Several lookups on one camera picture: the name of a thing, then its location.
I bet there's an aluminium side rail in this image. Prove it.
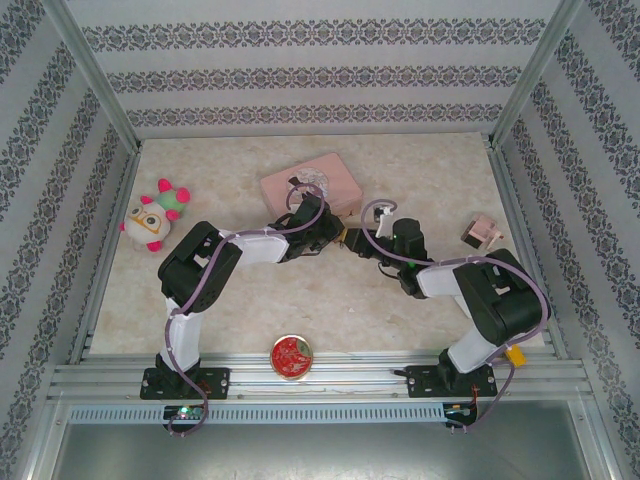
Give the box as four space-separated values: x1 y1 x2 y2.
487 144 570 362
68 144 143 366

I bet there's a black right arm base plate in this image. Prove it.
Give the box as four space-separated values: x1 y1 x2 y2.
405 365 499 400

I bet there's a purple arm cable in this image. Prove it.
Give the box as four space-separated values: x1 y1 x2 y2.
360 199 552 435
164 182 330 440

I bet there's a left circuit board with led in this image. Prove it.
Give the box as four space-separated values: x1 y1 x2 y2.
163 405 207 422

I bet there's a slotted grey cable duct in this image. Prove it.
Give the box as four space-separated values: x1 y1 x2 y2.
67 403 447 425

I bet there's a pink tin box with couple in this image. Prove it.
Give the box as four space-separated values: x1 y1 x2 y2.
259 152 363 222

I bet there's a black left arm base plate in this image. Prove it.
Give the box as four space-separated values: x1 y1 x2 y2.
139 366 232 401

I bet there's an aluminium frame post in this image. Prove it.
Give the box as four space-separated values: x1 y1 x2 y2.
487 0 585 150
42 0 143 150

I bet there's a round red tin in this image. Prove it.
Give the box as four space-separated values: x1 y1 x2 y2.
269 334 315 382

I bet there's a grey metal sheet shelf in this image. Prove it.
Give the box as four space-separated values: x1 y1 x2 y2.
47 422 596 480

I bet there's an aluminium mounting rail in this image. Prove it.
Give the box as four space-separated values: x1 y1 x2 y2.
47 351 594 402

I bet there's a white plush toy with glasses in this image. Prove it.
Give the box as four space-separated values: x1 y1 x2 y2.
118 178 192 254

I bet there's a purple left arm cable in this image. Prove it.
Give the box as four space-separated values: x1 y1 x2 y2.
164 182 330 440

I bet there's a pink wooden puzzle block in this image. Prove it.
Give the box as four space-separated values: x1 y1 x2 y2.
459 213 504 252

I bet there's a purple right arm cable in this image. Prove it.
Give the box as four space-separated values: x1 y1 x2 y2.
360 199 552 435

